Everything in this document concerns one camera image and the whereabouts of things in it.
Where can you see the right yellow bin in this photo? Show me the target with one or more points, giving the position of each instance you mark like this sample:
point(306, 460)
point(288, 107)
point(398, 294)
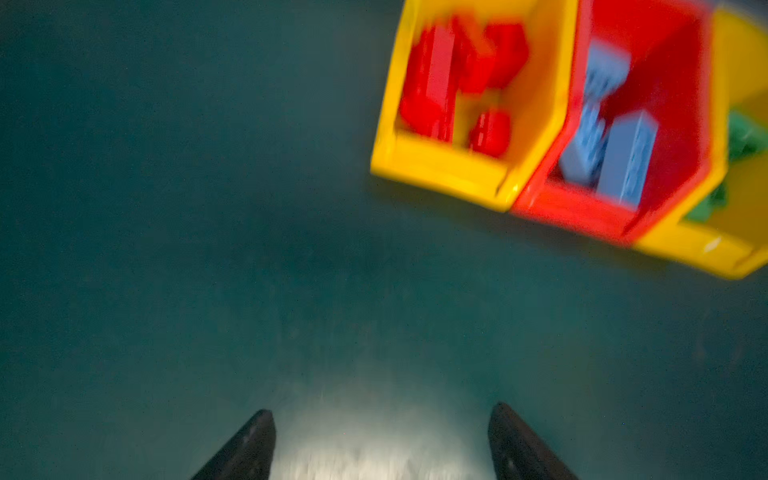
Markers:
point(733, 243)

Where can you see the green brick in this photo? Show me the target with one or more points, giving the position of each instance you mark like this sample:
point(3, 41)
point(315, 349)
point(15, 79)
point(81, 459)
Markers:
point(746, 137)
point(714, 201)

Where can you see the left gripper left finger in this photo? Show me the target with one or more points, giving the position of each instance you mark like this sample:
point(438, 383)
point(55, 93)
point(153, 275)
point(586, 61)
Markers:
point(247, 455)

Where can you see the red long brick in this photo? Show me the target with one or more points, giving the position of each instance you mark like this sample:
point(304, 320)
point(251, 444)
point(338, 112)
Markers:
point(475, 55)

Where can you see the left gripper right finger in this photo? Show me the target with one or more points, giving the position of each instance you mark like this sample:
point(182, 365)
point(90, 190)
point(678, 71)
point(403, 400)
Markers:
point(517, 452)

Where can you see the red middle bin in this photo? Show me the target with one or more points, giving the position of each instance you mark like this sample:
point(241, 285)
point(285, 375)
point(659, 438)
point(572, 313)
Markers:
point(670, 77)

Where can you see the large light blue brick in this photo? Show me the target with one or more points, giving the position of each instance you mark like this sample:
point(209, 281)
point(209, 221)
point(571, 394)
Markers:
point(607, 70)

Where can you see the yellow bin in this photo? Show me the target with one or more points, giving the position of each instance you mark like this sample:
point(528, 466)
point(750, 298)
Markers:
point(733, 243)
point(536, 100)

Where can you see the left yellow bin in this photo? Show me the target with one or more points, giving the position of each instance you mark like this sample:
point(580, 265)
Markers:
point(536, 100)

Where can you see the small red square brick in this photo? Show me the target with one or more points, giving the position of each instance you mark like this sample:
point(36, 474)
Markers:
point(491, 134)

